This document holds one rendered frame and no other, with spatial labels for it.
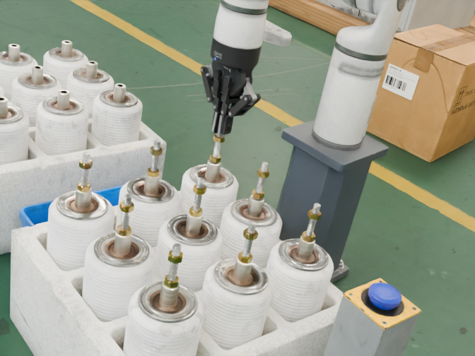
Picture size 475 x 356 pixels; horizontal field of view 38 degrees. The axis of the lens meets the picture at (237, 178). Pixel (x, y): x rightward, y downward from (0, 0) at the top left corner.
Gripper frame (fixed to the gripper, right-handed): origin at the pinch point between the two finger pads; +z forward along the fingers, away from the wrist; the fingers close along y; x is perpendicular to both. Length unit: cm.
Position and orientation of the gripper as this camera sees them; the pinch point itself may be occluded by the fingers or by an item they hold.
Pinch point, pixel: (222, 123)
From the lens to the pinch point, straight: 110.3
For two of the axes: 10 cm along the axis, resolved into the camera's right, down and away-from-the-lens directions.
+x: 7.7, -1.9, 6.1
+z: -1.8, 8.5, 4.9
